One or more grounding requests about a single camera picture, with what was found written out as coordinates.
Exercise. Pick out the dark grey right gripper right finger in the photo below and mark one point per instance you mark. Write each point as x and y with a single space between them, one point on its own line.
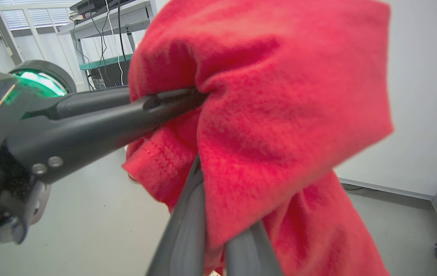
247 255

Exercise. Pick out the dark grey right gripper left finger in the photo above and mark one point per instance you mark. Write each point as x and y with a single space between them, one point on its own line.
182 234

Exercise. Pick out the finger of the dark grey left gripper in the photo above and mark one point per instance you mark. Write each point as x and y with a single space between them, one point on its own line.
88 101
88 134

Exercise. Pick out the red fleece garment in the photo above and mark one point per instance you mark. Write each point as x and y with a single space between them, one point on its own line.
279 115

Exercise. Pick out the black box under table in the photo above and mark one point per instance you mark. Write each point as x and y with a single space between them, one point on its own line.
112 74

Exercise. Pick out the teal shelf board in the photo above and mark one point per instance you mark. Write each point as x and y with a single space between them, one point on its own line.
103 62

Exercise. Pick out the grey metal work table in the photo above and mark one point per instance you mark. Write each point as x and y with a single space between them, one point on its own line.
126 19

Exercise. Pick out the black device on table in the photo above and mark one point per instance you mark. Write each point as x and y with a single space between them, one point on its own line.
91 4

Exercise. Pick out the window blind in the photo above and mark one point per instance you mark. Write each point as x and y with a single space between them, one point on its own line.
38 17

